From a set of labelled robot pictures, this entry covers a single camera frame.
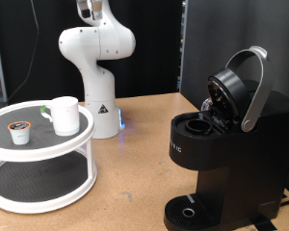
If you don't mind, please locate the perforated metal rack strip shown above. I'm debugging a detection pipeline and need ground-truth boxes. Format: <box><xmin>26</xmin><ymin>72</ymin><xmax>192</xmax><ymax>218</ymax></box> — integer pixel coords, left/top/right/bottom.
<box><xmin>177</xmin><ymin>0</ymin><xmax>188</xmax><ymax>94</ymax></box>

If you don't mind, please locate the dark grey partition panel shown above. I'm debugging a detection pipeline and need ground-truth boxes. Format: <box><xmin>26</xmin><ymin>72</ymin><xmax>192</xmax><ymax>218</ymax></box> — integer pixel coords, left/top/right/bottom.
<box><xmin>179</xmin><ymin>0</ymin><xmax>289</xmax><ymax>200</ymax></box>

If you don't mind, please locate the white two-tier turntable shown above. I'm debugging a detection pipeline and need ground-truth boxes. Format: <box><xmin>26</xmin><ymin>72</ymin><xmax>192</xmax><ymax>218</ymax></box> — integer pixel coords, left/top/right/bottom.
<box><xmin>0</xmin><ymin>99</ymin><xmax>98</xmax><ymax>215</ymax></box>

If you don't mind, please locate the black Keurig coffee machine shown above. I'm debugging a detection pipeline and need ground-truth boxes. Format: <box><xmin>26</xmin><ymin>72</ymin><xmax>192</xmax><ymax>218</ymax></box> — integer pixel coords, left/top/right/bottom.
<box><xmin>164</xmin><ymin>45</ymin><xmax>289</xmax><ymax>231</ymax></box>

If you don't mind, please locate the orange rimmed coffee pod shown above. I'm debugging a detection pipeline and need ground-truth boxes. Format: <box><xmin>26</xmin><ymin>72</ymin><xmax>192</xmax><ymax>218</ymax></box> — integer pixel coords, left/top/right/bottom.
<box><xmin>7</xmin><ymin>120</ymin><xmax>32</xmax><ymax>146</ymax></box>

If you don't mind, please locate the thin black hanging cable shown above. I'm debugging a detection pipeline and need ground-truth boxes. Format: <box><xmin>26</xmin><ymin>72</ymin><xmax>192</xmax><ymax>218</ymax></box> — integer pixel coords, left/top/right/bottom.
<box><xmin>6</xmin><ymin>0</ymin><xmax>40</xmax><ymax>104</ymax></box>

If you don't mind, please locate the white mug with green tape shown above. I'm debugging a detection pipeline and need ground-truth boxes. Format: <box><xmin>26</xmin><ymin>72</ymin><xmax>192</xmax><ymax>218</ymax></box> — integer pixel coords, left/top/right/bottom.
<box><xmin>39</xmin><ymin>95</ymin><xmax>81</xmax><ymax>137</ymax></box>

